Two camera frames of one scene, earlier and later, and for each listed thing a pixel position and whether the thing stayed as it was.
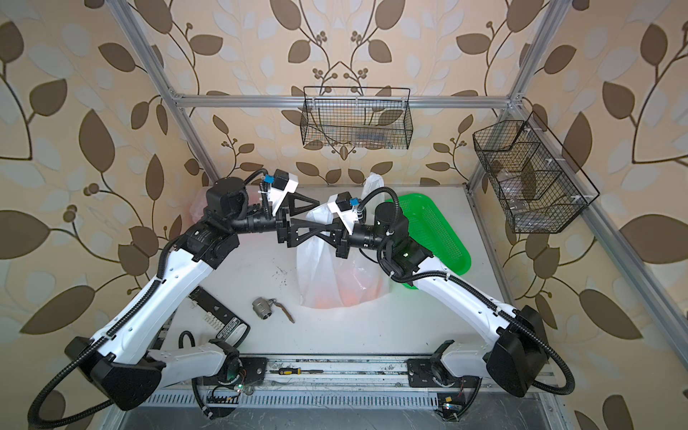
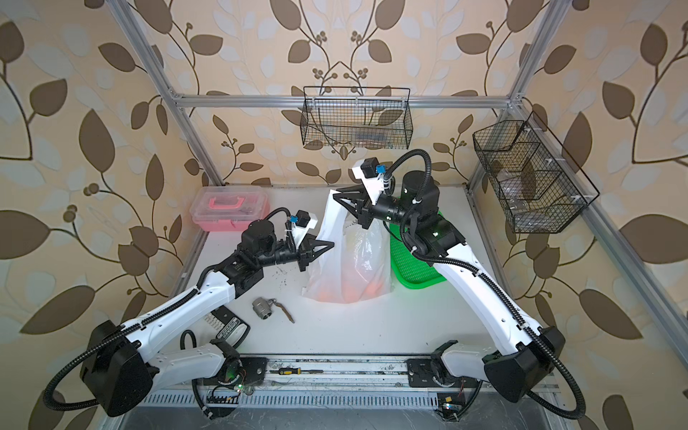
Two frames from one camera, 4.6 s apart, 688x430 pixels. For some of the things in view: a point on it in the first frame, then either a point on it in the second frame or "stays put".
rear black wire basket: (359, 117) stays put
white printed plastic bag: (327, 280) stays put
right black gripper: (336, 232) to (366, 214)
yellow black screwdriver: (283, 371) stays put
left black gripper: (279, 225) to (307, 257)
